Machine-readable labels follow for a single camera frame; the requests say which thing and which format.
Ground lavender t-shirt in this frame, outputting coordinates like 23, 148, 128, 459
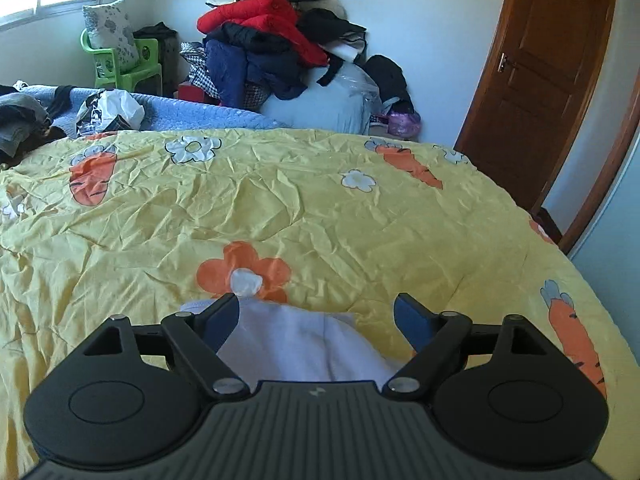
202, 297, 402, 389

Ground dark clothes pile on bed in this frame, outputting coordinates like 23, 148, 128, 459
0, 86, 73, 167

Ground navy blue clothes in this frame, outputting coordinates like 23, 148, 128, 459
203, 23, 307, 108

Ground black clothes on pile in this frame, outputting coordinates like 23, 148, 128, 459
236, 0, 417, 114

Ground yellow carrot flower bedspread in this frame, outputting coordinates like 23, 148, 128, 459
1, 129, 639, 479

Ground purple plastic bag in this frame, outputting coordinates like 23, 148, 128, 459
387, 112, 422, 140

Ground blue blanket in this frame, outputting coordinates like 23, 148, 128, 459
21, 84, 287, 138

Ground black white crumpled garment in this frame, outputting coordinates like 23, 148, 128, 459
75, 89, 145, 136

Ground light blue bedding bag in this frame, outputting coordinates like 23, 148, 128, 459
260, 63, 382, 134

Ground green plastic chair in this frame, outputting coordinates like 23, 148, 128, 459
79, 28, 165, 97

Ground brown wooden door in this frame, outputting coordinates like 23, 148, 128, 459
456, 0, 615, 214

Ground grey patterned pillow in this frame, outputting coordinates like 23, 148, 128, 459
82, 0, 139, 72

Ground red jacket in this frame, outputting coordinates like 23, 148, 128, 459
196, 0, 329, 67

